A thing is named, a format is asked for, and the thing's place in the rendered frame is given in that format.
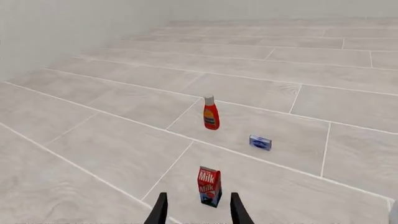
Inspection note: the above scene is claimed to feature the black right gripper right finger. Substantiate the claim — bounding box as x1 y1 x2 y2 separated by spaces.
230 192 256 224

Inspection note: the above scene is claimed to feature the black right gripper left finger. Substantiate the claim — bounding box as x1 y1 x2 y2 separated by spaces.
144 192 169 224

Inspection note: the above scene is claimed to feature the red milk carton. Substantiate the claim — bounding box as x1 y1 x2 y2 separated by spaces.
197 166 223 208

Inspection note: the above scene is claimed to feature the small blue printed box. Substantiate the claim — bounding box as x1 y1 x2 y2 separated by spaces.
248 134 274 152

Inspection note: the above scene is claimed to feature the red bottle with grey cap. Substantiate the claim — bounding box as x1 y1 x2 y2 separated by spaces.
203 93 221 131

